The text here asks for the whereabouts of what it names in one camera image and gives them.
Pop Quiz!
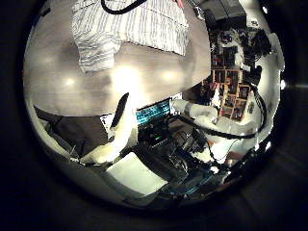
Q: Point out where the white blue striped shirt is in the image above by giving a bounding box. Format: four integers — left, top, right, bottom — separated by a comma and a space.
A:
70, 0, 191, 74

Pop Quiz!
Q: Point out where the black control box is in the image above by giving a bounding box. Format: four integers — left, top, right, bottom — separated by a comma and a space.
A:
140, 124, 171, 149

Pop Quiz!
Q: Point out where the monitor with teal screen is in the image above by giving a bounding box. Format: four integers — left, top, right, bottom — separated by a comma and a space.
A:
136, 98, 171, 127

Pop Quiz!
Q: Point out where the white box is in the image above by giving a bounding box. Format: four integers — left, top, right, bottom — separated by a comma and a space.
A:
105, 151, 169, 197

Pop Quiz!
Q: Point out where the wooden shelf with items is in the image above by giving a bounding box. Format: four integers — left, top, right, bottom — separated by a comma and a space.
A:
210, 65, 252, 122

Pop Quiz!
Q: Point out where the black equipment case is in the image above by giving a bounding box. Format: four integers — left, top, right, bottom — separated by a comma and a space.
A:
203, 0, 248, 31

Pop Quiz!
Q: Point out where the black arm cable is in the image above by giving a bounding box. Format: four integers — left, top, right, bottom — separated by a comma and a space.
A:
167, 85, 270, 141

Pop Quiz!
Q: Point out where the black looped hand cable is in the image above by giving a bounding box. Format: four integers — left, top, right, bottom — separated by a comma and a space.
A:
100, 0, 147, 15

